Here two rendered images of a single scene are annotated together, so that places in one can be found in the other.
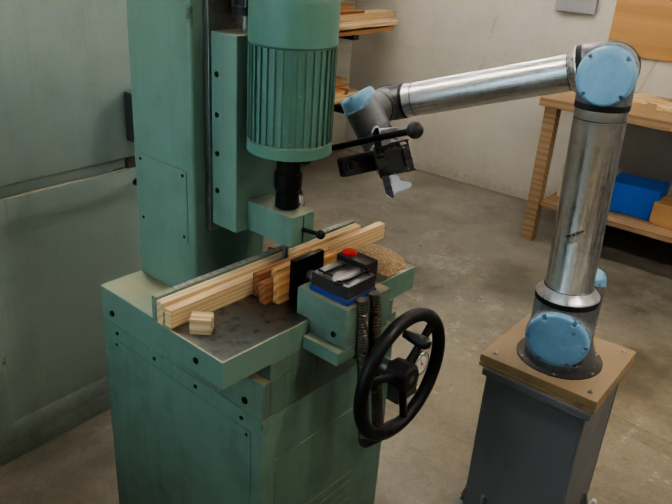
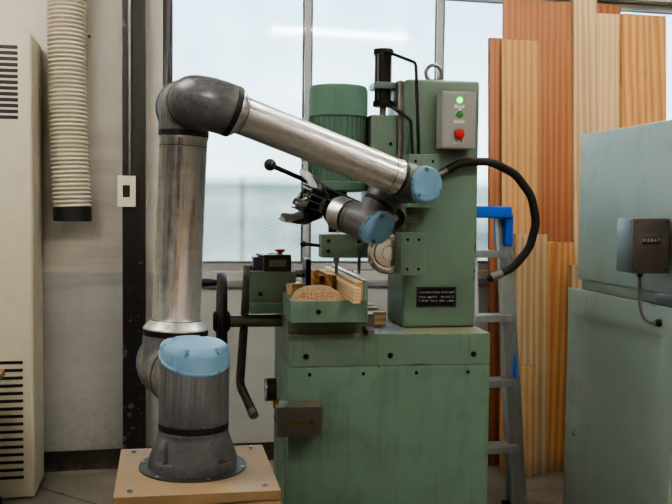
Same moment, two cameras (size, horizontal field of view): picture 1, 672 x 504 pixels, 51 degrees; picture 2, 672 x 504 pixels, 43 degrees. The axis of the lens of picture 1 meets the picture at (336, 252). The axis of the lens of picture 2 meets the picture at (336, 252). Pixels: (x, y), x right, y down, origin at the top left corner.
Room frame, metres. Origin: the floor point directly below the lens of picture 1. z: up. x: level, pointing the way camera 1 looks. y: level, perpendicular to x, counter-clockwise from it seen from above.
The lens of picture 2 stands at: (3.11, -1.80, 1.15)
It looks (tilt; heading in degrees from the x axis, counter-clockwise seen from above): 3 degrees down; 132
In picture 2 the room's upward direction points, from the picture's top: 1 degrees clockwise
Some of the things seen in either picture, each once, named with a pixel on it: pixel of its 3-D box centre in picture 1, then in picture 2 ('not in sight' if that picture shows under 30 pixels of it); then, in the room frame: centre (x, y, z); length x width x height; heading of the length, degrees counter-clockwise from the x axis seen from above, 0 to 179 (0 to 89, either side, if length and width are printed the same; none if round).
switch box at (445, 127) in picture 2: not in sight; (455, 120); (1.72, 0.27, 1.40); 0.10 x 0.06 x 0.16; 50
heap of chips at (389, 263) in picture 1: (377, 254); (316, 291); (1.53, -0.10, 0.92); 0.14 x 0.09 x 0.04; 50
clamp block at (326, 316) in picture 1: (343, 306); (271, 284); (1.27, -0.02, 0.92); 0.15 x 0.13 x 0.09; 140
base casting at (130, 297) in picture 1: (246, 313); (375, 337); (1.49, 0.21, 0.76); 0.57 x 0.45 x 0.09; 50
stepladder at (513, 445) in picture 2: not in sight; (487, 357); (1.38, 1.02, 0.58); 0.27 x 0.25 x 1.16; 145
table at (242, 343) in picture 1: (312, 310); (299, 299); (1.32, 0.04, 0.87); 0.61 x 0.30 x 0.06; 140
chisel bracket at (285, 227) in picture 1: (280, 222); (343, 248); (1.42, 0.13, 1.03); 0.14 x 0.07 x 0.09; 50
